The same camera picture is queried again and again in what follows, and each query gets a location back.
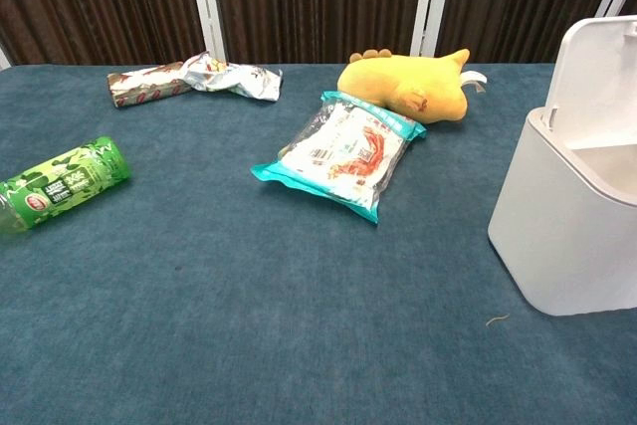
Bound teal-edged clear snack packet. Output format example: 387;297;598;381
250;91;428;224

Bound brown patterned snack package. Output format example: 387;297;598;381
106;61;194;110

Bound white plastic container lid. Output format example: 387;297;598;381
542;16;637;129

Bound crumpled silver snack bag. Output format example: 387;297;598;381
182;51;284;104

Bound blue felt table cloth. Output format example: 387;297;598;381
0;62;637;425

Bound white trash bin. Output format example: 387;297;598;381
487;106;637;318

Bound green label plastic bottle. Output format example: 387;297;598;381
0;135;132;237

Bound yellow plush duck toy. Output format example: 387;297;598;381
337;48;489;125

